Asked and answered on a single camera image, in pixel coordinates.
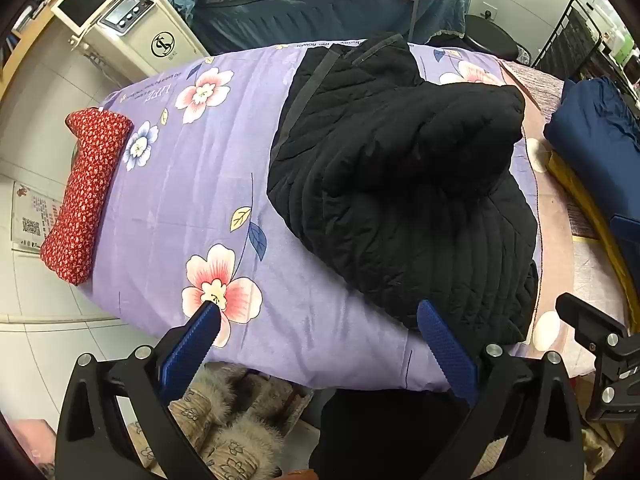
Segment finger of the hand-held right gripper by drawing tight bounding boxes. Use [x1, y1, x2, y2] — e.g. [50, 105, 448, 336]
[555, 292, 640, 423]
[610, 215, 640, 262]

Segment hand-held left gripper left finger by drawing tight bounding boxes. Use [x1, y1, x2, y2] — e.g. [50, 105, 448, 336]
[55, 301, 221, 480]

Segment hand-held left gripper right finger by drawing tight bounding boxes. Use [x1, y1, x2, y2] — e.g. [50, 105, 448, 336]
[417, 299, 584, 480]

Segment black quilted jacket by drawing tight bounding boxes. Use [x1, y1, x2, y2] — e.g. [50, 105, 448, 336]
[266, 34, 542, 346]

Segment yellow folded cloth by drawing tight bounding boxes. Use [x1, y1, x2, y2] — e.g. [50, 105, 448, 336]
[547, 152, 640, 307]

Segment brown furry slipper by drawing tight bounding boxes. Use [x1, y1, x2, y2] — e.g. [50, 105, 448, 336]
[197, 412, 298, 480]
[167, 362, 313, 443]

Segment pink dotted bed sheet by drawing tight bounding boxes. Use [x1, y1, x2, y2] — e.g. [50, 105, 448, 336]
[500, 57, 632, 377]

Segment person's black pants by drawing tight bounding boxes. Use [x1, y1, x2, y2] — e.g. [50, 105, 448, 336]
[307, 387, 496, 480]

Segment navy folded cloth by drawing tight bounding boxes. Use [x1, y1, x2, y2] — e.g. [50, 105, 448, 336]
[544, 76, 640, 227]

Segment purple floral blanket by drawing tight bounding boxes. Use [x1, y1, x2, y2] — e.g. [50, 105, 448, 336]
[92, 40, 545, 393]

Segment red floral pillow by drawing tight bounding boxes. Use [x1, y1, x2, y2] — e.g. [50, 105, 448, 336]
[40, 108, 135, 287]

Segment pink cloth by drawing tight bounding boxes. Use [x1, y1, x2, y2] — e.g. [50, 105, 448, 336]
[0, 417, 58, 480]

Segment black metal rack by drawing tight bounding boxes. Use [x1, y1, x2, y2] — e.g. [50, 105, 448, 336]
[532, 0, 640, 87]

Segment printed paper sheet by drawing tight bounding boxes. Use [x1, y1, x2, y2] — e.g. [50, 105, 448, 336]
[10, 180, 64, 254]

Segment black round stool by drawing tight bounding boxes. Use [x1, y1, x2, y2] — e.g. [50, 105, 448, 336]
[462, 14, 522, 62]

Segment white machine with screen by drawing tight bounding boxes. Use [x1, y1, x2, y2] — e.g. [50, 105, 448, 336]
[50, 0, 212, 85]

